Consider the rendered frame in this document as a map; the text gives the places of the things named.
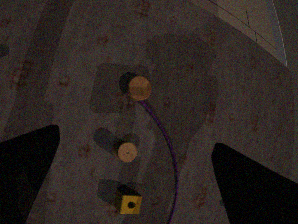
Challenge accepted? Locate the round wooden button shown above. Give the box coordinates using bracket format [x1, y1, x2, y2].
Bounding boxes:
[126, 76, 152, 101]

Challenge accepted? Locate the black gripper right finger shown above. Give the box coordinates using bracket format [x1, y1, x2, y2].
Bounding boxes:
[212, 143, 298, 224]

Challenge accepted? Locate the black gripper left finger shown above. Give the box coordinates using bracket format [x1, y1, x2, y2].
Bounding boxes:
[0, 124, 60, 224]

